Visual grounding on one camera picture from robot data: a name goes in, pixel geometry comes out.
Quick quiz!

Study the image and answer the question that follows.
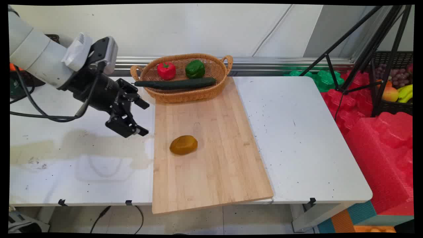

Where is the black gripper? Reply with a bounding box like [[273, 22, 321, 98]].
[[68, 69, 150, 138]]

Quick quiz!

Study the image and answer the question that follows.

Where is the dark green cucumber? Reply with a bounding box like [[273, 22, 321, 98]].
[[134, 77, 217, 91]]

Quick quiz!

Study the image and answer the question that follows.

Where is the red bell pepper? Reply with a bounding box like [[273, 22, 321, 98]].
[[157, 62, 176, 81]]

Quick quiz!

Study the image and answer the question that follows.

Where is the brown potato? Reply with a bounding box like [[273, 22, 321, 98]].
[[170, 135, 198, 155]]

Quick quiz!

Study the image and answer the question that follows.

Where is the woven wicker basket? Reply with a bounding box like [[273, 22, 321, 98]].
[[130, 53, 234, 103]]

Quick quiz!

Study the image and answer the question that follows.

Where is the green bell pepper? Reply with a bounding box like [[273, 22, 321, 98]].
[[185, 59, 206, 79]]

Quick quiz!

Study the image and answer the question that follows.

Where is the wooden cutting board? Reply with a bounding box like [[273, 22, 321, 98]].
[[151, 77, 274, 215]]

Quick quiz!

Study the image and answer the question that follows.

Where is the green foam packing sheet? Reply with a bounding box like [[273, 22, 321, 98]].
[[284, 69, 345, 93]]

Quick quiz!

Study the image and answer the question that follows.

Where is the teal and orange box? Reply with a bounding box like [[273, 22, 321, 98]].
[[317, 200, 414, 234]]

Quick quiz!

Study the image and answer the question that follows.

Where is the red foam packing sheet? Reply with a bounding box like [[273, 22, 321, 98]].
[[320, 69, 414, 216]]

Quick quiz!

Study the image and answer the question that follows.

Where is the orange yellow mango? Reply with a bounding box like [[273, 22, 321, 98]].
[[381, 86, 399, 102]]

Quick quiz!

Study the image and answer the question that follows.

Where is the black plastic crate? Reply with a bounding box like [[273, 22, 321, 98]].
[[370, 51, 414, 117]]

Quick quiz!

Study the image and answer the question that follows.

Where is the purple grape bunch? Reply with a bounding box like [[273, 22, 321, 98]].
[[374, 63, 413, 89]]

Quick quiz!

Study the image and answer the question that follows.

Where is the yellow banana bunch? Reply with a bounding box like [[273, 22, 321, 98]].
[[397, 84, 413, 103]]

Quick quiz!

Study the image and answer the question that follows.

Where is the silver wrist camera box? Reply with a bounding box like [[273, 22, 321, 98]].
[[87, 36, 119, 75]]

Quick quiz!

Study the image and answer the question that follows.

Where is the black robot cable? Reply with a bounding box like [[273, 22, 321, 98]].
[[9, 63, 105, 123]]

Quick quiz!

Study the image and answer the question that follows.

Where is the black floor cable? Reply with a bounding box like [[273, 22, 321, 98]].
[[89, 205, 144, 234]]

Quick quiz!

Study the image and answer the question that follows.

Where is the black camera tripod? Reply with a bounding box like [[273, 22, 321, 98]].
[[299, 5, 413, 118]]

